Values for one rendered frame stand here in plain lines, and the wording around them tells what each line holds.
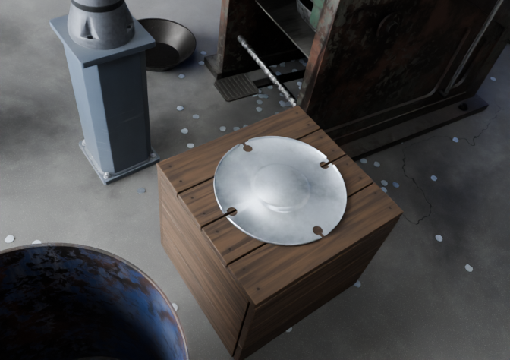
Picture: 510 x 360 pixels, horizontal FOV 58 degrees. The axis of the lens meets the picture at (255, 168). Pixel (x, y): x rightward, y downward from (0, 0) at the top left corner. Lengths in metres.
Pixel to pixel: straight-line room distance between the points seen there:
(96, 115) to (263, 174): 0.49
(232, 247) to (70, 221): 0.60
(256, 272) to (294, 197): 0.19
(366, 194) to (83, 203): 0.79
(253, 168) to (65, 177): 0.65
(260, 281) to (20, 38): 1.43
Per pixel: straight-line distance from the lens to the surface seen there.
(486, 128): 1.97
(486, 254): 1.58
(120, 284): 0.82
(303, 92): 1.30
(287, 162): 1.05
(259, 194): 0.97
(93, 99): 1.23
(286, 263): 0.91
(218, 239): 0.91
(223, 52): 1.70
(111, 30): 1.13
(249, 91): 1.49
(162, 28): 1.93
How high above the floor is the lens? 1.13
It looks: 50 degrees down
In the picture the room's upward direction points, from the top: 12 degrees clockwise
